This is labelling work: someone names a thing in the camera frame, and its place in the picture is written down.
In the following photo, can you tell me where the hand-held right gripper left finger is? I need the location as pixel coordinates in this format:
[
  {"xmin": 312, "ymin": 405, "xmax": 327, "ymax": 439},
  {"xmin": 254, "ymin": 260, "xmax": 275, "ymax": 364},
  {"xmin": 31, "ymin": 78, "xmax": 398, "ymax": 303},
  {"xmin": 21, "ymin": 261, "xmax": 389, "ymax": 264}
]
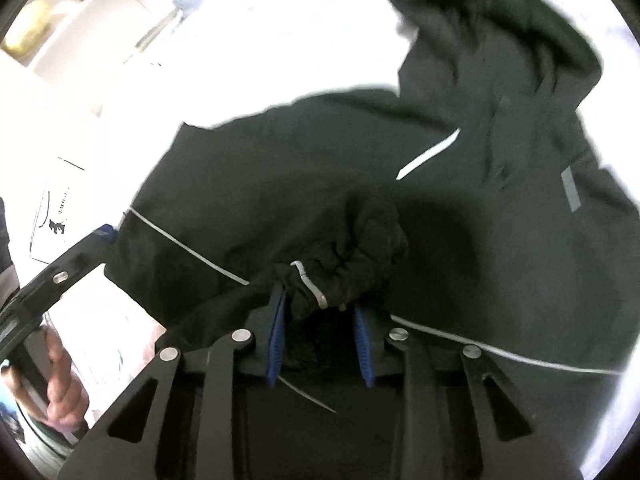
[{"xmin": 56, "ymin": 282, "xmax": 291, "ymax": 480}]

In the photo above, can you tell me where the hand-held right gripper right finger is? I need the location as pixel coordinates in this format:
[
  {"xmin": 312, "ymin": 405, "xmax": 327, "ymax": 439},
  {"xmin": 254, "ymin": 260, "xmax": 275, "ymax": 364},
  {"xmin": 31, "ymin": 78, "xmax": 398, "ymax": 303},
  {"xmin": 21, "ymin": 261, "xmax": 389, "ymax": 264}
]
[{"xmin": 351, "ymin": 305, "xmax": 586, "ymax": 480}]

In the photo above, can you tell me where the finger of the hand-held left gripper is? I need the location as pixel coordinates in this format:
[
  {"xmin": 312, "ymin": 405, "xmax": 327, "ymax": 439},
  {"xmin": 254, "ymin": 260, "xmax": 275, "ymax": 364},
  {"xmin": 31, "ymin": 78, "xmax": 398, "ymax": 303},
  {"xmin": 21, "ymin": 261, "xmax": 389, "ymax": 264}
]
[{"xmin": 15, "ymin": 224, "xmax": 117, "ymax": 318}]

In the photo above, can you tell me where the black jacket with white piping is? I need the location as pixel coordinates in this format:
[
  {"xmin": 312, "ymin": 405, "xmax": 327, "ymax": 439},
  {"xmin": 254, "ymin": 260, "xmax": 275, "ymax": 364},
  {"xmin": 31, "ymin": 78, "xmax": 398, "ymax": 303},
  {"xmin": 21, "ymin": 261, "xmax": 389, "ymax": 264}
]
[{"xmin": 102, "ymin": 0, "xmax": 640, "ymax": 480}]

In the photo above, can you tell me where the person's left hand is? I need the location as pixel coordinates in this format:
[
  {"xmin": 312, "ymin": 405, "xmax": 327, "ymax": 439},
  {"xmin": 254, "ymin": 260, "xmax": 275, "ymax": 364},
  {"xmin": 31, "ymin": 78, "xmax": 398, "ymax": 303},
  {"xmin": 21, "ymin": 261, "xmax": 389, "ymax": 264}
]
[{"xmin": 43, "ymin": 331, "xmax": 91, "ymax": 437}]

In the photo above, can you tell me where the white printed paper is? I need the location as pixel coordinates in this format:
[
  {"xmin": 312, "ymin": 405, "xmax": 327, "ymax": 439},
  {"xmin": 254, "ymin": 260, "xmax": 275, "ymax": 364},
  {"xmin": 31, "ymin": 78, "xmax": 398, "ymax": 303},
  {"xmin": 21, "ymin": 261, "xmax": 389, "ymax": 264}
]
[{"xmin": 29, "ymin": 156, "xmax": 87, "ymax": 267}]

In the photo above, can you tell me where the yellow round plush toy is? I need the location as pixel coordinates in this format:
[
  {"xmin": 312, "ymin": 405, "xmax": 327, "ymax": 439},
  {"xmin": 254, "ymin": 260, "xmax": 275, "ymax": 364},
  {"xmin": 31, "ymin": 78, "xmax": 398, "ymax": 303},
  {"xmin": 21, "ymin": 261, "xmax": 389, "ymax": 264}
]
[{"xmin": 2, "ymin": 0, "xmax": 54, "ymax": 57}]

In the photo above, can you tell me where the white wall shelf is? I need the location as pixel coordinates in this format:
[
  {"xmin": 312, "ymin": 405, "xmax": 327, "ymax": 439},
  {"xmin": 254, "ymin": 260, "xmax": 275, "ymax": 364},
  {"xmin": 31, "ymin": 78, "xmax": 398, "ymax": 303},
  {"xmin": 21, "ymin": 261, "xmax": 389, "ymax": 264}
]
[{"xmin": 0, "ymin": 0, "xmax": 153, "ymax": 92}]

